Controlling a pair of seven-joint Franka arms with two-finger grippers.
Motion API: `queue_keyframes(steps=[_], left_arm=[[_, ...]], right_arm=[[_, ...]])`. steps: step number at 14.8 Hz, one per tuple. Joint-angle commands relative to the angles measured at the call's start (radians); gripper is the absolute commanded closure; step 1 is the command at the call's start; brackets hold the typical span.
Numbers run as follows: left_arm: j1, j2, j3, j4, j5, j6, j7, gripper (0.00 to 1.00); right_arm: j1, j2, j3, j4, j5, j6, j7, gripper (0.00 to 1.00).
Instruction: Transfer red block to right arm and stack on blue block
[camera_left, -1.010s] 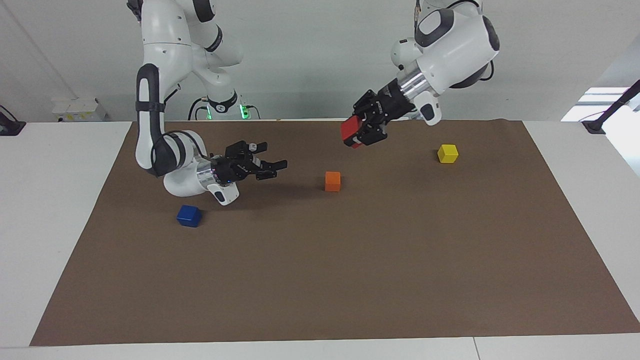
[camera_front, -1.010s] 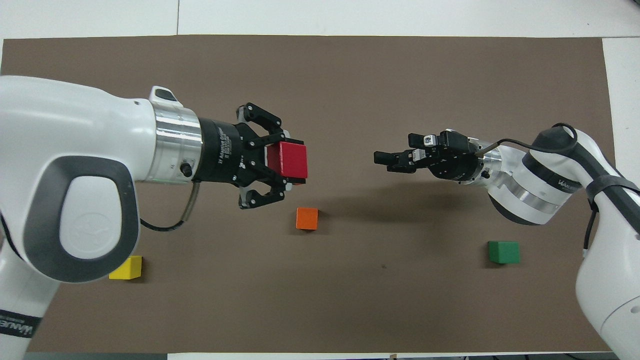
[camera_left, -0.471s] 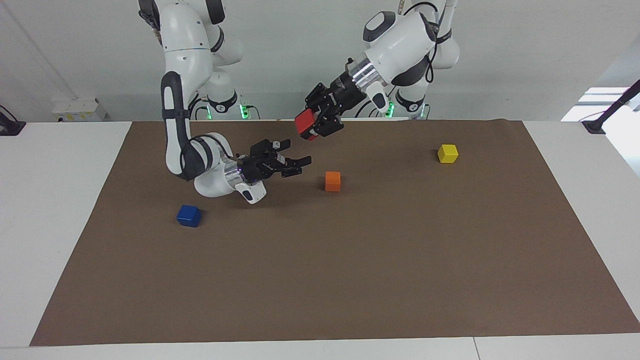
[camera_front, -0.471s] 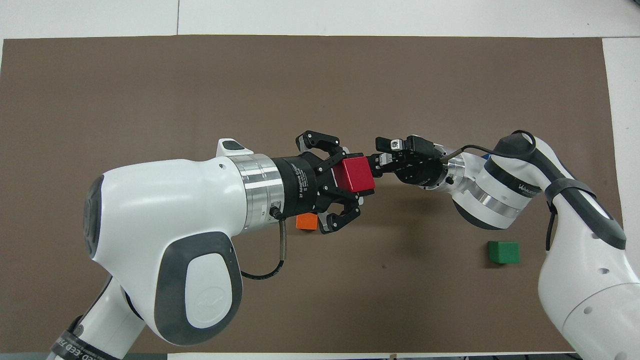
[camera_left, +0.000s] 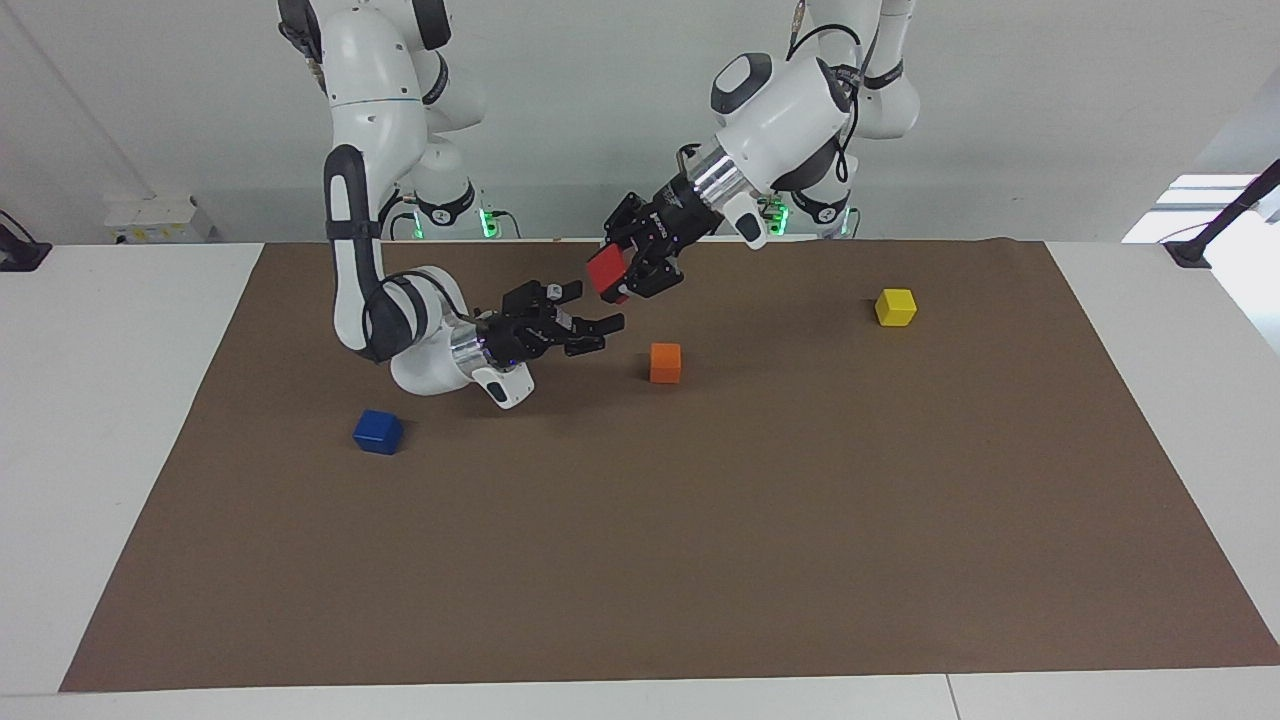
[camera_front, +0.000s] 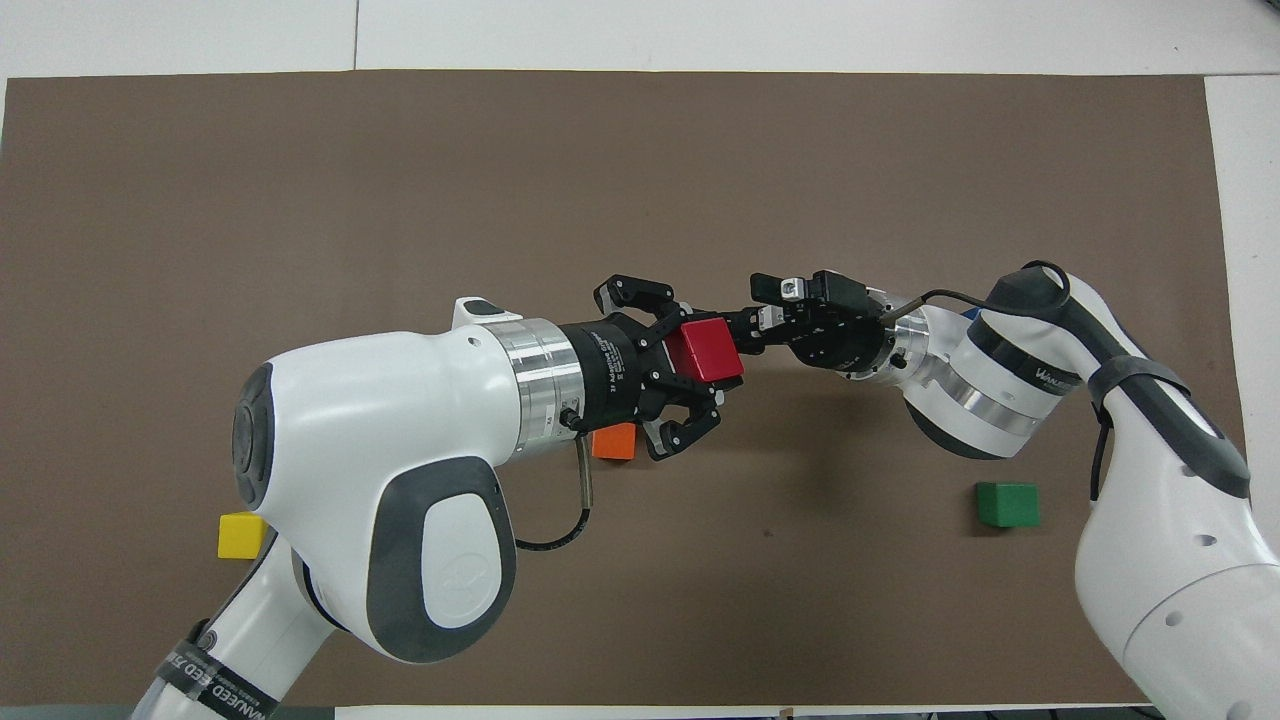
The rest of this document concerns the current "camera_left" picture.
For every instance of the black angled stand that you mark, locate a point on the black angled stand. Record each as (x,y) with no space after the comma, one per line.
(1225,215)

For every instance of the black table clamp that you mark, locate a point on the black table clamp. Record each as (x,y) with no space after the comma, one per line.
(22,255)

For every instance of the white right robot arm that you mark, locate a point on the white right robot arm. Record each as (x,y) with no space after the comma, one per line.
(370,80)

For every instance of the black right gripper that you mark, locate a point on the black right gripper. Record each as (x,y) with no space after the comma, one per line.
(525,332)

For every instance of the red wooden block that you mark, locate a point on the red wooden block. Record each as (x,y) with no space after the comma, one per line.
(605,268)

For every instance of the orange wooden block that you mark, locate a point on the orange wooden block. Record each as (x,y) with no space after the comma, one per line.
(665,364)

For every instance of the blue wooden block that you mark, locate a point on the blue wooden block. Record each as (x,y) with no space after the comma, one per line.
(378,432)

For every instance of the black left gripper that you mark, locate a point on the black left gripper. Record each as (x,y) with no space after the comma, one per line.
(680,215)

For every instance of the brown table mat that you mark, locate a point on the brown table mat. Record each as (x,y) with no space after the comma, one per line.
(700,550)

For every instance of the yellow wooden block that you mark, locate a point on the yellow wooden block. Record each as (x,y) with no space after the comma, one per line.
(896,307)

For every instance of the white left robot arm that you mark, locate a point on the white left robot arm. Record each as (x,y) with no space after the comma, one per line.
(790,110)

